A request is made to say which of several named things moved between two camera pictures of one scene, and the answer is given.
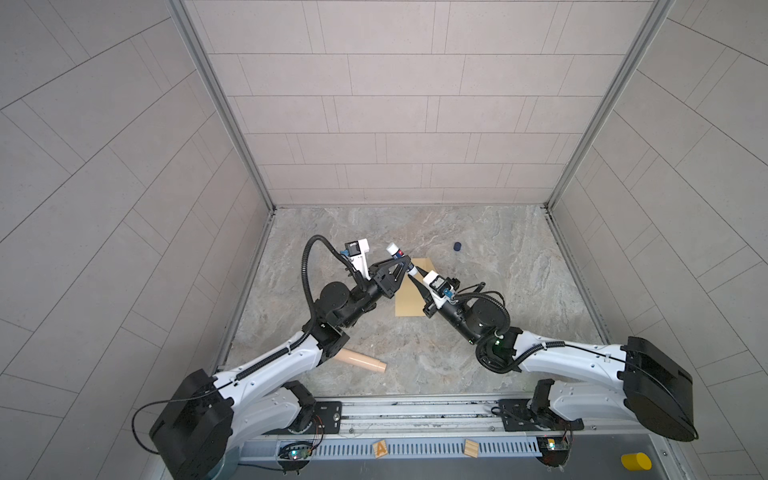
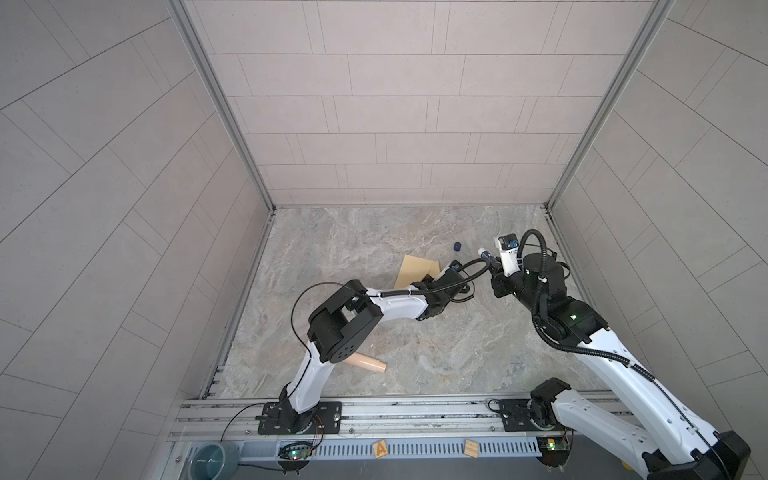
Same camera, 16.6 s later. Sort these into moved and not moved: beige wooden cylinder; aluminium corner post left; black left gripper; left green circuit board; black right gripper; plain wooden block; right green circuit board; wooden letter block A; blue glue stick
Moved: black right gripper; blue glue stick; black left gripper
Not moved: aluminium corner post left; wooden letter block A; beige wooden cylinder; left green circuit board; plain wooden block; right green circuit board
